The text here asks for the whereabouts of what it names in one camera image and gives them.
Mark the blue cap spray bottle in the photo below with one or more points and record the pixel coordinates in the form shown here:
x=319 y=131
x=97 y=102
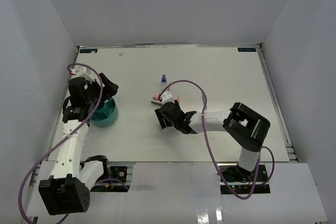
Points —
x=163 y=82

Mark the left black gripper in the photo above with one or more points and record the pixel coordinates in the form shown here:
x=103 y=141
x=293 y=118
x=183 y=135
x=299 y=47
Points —
x=110 y=88

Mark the teal round desk organizer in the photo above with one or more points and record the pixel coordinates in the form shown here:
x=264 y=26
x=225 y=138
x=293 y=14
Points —
x=106 y=114

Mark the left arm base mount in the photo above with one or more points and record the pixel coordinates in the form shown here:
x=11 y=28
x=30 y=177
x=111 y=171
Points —
x=122 y=173

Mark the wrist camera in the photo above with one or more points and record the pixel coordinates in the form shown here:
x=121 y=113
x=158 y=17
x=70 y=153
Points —
x=81 y=72
x=166 y=97

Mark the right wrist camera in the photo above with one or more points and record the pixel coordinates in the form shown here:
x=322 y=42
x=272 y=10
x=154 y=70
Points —
x=166 y=97

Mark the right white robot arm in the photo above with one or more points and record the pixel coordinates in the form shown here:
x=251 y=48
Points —
x=247 y=127

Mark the left blue corner label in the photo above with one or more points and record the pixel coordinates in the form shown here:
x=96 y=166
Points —
x=88 y=51

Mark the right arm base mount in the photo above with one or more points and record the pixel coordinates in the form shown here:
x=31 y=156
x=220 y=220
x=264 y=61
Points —
x=242 y=183

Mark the right blue corner label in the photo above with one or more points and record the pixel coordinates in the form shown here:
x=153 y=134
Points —
x=246 y=49

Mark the blue corner label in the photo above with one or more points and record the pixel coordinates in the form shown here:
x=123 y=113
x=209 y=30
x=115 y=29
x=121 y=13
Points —
x=246 y=49
x=88 y=51

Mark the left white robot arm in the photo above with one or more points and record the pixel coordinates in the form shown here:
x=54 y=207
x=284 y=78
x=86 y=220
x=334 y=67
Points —
x=67 y=189

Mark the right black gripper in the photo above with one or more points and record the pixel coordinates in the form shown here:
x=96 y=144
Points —
x=161 y=117

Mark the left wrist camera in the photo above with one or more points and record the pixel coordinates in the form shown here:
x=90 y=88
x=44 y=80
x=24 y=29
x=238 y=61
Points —
x=81 y=72

